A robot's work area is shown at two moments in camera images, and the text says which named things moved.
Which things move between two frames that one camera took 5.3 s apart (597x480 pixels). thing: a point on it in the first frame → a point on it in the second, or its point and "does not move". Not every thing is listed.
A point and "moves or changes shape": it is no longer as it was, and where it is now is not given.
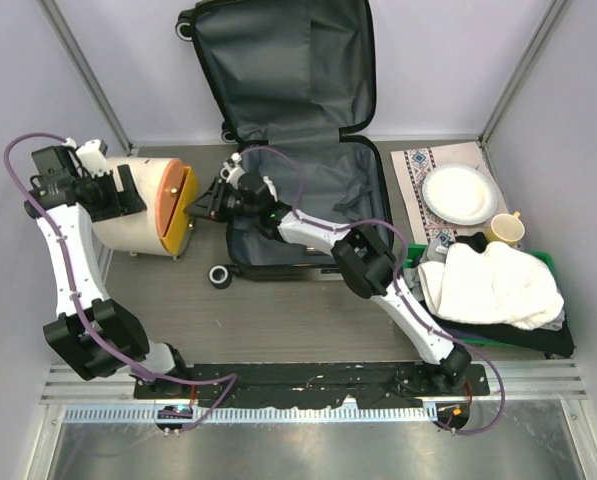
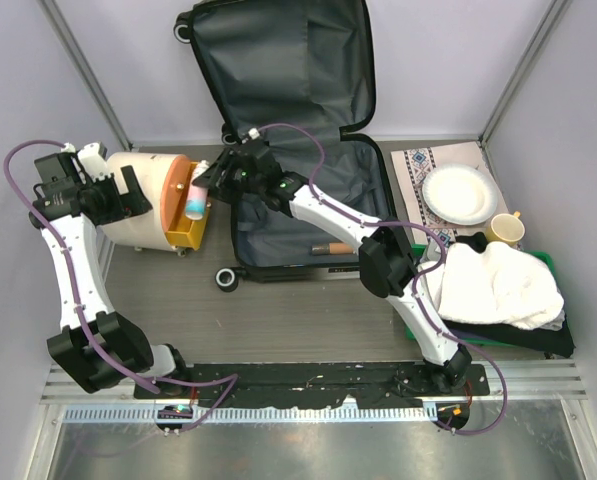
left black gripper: x=127 y=201 does not move
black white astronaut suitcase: x=294 y=80 does not move
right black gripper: x=208 y=205 → x=226 y=163
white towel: x=500 y=284 does not move
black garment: x=555 y=340 does not move
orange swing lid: x=177 y=188 moves or changes shape
